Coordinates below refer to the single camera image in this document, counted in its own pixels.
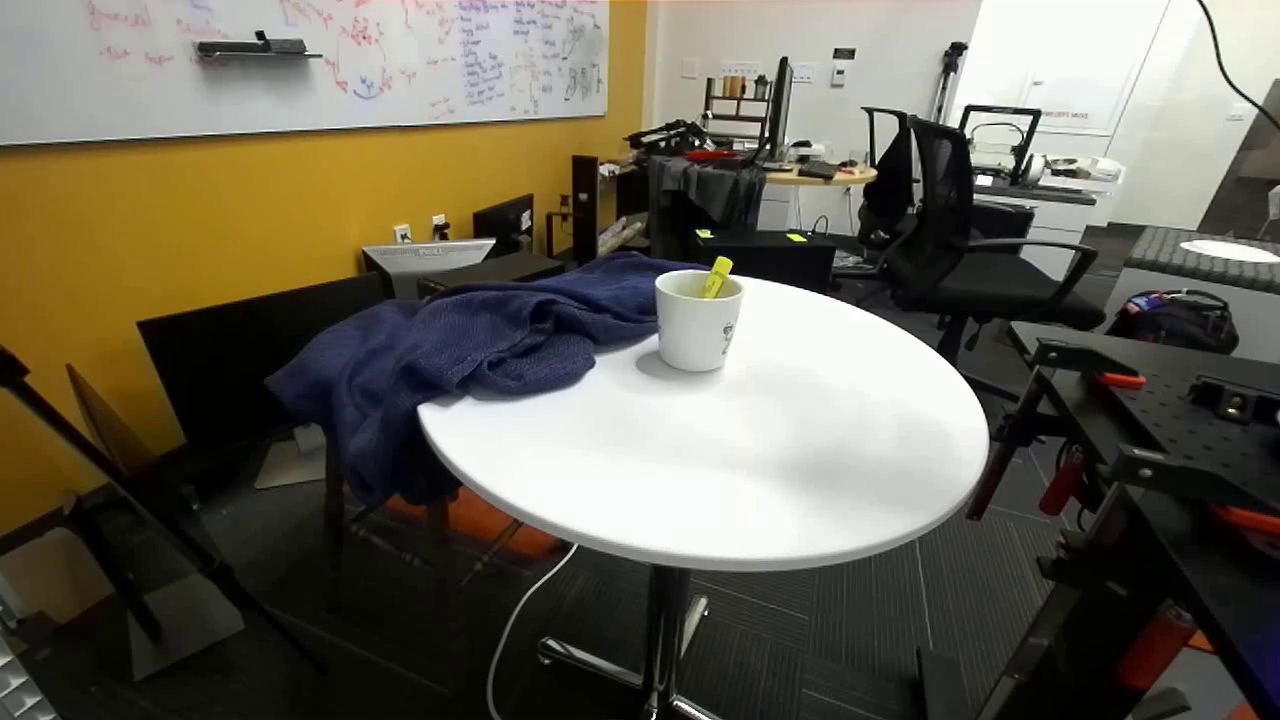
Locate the yellow marker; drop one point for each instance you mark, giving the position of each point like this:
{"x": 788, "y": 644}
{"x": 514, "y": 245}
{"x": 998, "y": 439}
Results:
{"x": 718, "y": 278}

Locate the white ceramic mug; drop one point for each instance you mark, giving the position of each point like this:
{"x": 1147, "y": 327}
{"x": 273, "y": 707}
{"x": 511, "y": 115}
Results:
{"x": 695, "y": 329}

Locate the white round table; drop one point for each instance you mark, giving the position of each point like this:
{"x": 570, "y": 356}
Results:
{"x": 824, "y": 439}

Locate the orange crate under chair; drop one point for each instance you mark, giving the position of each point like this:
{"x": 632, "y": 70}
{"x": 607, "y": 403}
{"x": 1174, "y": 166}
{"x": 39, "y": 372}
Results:
{"x": 472, "y": 519}

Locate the white bin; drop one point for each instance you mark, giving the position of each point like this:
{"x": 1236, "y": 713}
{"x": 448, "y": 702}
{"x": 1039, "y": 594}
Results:
{"x": 429, "y": 257}

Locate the black computer monitor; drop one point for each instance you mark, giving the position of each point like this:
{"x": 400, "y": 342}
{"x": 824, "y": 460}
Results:
{"x": 779, "y": 109}

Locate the blue cloth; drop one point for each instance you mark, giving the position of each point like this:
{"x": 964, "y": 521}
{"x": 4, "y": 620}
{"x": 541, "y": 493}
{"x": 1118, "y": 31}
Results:
{"x": 365, "y": 376}

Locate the black office chair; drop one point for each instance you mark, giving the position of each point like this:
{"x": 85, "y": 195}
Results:
{"x": 917, "y": 218}

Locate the black whiteboard eraser tray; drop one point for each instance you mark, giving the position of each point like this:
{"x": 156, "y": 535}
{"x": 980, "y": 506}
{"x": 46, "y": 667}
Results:
{"x": 263, "y": 46}

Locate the black backpack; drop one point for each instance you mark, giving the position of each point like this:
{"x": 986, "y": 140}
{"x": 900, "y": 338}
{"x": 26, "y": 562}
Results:
{"x": 1180, "y": 316}

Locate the black metal workbench frame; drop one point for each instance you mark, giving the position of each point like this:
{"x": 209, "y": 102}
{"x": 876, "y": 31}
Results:
{"x": 1180, "y": 485}

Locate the black camera tripod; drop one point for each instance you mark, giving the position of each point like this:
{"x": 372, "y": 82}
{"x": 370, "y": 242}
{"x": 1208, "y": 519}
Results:
{"x": 155, "y": 503}

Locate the whiteboard on wall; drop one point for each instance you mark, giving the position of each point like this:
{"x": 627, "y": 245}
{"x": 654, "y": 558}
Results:
{"x": 126, "y": 70}

